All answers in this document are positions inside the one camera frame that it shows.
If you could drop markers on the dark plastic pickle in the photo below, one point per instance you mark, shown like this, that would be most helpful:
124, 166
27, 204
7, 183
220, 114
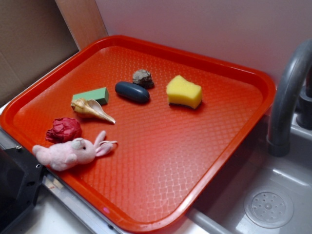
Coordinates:
132, 92

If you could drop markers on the beige conch seashell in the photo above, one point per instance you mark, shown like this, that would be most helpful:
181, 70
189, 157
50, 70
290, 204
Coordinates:
90, 109

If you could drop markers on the grey brown rock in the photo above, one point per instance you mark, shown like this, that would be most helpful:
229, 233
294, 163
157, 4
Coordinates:
143, 78

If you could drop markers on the pink plush bunny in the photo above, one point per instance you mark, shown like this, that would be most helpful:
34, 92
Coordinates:
63, 156

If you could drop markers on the green rectangular block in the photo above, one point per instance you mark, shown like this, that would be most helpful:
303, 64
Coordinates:
100, 95

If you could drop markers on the brown cardboard panel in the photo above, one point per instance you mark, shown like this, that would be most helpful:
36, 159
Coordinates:
34, 39

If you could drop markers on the yellow sponge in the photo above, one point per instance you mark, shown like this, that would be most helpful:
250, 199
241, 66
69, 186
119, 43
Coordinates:
182, 92

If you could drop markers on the grey toy faucet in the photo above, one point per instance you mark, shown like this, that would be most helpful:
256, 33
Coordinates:
294, 89

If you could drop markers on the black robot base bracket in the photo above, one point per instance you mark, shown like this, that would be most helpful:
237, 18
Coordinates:
20, 179

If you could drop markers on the grey toy sink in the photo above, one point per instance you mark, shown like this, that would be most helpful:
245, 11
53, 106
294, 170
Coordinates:
256, 193

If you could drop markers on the red plastic tray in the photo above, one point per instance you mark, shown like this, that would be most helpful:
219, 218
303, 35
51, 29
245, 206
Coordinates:
166, 153

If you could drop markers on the crumpled red paper ball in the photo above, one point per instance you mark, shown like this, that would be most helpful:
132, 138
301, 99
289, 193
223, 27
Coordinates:
64, 129

